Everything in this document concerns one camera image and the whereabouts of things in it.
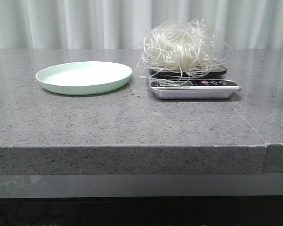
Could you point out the white vermicelli noodle bundle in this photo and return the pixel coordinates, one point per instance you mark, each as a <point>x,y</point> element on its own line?
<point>186,50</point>

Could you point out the black silver kitchen scale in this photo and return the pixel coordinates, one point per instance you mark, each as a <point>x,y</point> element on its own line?
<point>170,85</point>

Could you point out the light green round plate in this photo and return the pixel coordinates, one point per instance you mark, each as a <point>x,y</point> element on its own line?
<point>84,78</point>

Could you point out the white pleated curtain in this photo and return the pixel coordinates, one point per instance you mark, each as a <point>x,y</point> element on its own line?
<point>113,24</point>

